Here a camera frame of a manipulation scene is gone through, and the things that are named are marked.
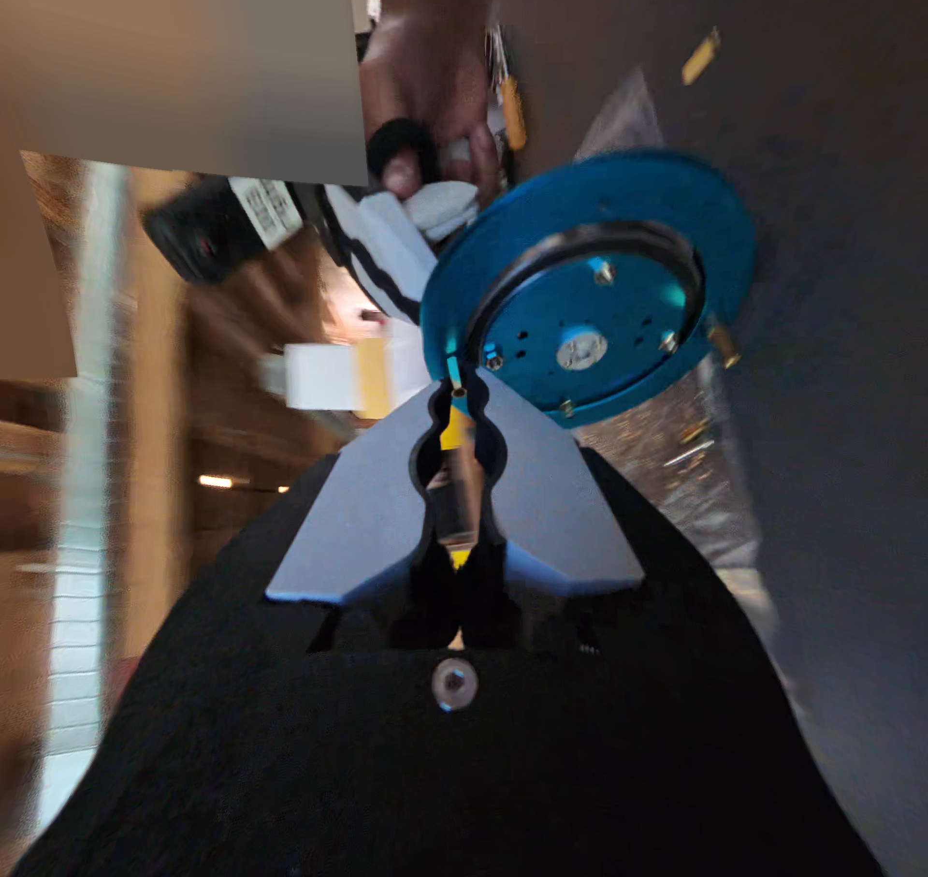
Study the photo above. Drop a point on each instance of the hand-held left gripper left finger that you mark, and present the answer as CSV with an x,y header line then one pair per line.
x,y
348,529

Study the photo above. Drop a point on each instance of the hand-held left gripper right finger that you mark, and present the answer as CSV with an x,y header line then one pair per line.
x,y
565,521

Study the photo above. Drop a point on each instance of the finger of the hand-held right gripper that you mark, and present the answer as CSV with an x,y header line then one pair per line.
x,y
344,235
395,246

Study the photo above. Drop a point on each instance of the blue round turntable assembly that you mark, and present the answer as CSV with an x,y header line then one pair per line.
x,y
652,195

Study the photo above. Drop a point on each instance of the grey desk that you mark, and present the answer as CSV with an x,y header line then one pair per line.
x,y
834,239

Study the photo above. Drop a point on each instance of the clear plastic bag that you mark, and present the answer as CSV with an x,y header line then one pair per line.
x,y
696,514

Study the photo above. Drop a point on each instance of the long steel screw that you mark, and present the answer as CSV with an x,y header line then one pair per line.
x,y
689,453

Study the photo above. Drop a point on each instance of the yellow plastic tool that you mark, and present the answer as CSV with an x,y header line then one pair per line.
x,y
513,115

